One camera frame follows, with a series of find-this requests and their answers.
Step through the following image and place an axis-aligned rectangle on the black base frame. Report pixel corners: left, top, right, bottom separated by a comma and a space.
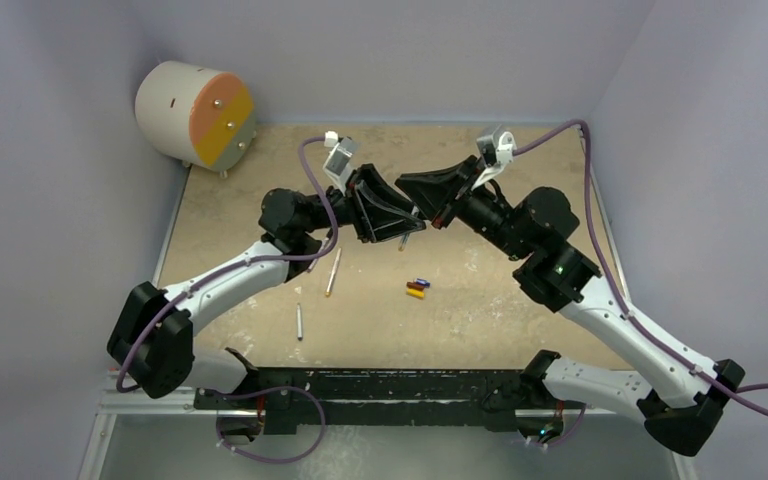
194, 367, 582, 437

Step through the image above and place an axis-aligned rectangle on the round cabinet with coloured drawers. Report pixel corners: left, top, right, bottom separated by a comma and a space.
134, 61, 257, 178

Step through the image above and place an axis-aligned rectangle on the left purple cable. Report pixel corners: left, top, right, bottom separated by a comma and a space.
114, 135, 341, 394

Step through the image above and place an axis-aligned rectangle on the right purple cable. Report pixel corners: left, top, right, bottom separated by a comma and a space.
513, 119, 768, 429

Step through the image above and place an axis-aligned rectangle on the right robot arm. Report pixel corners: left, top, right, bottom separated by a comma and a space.
396, 157, 745, 457

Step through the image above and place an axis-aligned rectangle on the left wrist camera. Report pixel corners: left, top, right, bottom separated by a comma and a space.
323, 131, 359, 194

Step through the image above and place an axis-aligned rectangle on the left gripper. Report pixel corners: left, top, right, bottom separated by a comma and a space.
300, 165, 426, 244

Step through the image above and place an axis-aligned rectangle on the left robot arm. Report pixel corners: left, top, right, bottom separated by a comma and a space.
106, 164, 425, 409

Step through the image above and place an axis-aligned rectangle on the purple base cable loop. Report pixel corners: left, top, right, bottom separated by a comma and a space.
215, 384, 328, 464

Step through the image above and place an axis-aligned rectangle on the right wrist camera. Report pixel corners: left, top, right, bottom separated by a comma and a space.
472, 125, 517, 190

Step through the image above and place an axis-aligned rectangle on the white pen orange tip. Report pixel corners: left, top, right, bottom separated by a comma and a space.
398, 234, 409, 252

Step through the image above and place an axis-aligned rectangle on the white pen black end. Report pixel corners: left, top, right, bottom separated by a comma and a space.
295, 303, 304, 341

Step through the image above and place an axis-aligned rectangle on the yellow pen cap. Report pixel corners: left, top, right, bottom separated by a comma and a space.
406, 288, 425, 299

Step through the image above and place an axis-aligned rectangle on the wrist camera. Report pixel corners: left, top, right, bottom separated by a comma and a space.
323, 131, 359, 194
472, 125, 517, 190

